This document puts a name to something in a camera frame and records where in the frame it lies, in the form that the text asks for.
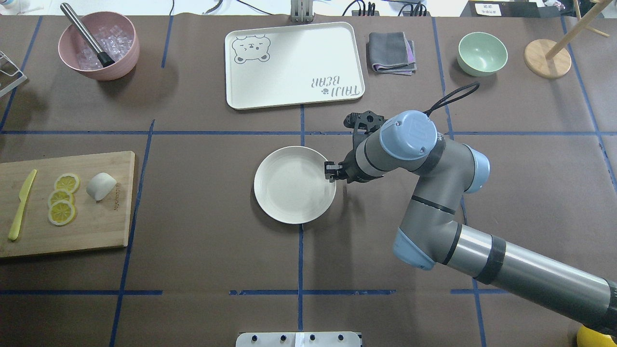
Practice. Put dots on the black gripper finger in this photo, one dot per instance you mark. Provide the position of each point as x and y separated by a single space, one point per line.
333 176
330 166

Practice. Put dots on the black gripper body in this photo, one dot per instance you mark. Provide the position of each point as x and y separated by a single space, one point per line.
348 170

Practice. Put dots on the cream round plate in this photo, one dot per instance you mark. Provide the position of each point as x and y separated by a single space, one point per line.
290 185

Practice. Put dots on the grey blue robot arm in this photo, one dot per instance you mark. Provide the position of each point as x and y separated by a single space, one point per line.
552 191

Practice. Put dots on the cream bear tray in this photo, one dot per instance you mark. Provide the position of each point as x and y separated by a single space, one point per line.
292 65

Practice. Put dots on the folded grey cloth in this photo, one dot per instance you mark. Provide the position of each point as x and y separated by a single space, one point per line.
392 53

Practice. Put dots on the green bowl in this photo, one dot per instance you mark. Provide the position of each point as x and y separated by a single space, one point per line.
481 54

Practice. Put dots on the wooden mug tree stand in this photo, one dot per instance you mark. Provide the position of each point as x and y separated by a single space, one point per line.
550 59

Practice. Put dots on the bamboo cutting board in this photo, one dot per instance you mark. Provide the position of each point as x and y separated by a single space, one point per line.
97 224

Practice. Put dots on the steel muddler black tip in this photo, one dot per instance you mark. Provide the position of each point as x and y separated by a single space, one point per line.
87 36

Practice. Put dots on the pink bowl with ice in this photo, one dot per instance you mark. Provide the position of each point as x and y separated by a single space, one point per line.
114 33

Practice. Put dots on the lemon slice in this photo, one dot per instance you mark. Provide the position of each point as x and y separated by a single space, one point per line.
59 195
61 213
68 181

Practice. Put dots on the yellow plastic knife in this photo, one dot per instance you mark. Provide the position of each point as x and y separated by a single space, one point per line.
23 195

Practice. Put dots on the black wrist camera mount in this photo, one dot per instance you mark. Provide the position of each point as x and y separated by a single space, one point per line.
363 125

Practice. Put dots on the aluminium frame post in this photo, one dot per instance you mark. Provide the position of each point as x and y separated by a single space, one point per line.
301 11

